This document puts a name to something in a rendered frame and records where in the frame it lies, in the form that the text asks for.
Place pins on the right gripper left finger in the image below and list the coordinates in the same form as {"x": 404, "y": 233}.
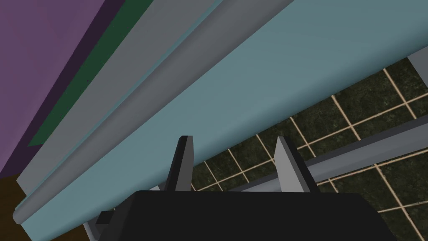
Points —
{"x": 180, "y": 167}

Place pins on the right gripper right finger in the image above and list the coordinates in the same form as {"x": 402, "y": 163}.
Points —
{"x": 290, "y": 170}

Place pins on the teal drawer front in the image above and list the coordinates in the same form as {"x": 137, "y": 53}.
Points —
{"x": 267, "y": 83}

